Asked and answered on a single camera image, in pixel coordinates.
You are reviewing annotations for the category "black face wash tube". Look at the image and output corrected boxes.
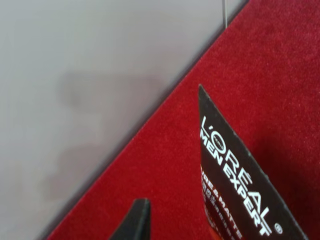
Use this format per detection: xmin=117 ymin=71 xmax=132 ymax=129
xmin=198 ymin=86 xmax=307 ymax=240

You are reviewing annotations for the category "red velvet tablecloth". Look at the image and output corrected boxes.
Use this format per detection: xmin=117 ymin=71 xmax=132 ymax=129
xmin=49 ymin=0 xmax=320 ymax=240

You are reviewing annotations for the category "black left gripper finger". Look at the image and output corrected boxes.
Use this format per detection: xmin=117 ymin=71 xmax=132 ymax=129
xmin=109 ymin=198 xmax=151 ymax=240

